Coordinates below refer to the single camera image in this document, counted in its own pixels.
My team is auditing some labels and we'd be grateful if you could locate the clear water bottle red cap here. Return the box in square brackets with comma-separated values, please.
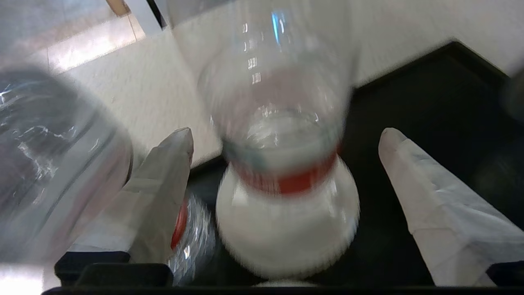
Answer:
[196, 0, 357, 195]
[0, 68, 217, 287]

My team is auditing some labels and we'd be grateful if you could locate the black rectangular serving tray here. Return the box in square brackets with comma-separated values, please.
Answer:
[164, 40, 524, 287]

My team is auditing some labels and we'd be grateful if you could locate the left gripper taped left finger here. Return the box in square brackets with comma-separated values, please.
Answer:
[70, 127, 194, 266]

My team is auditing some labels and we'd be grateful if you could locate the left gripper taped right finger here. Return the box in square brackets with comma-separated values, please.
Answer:
[378, 127, 524, 287]

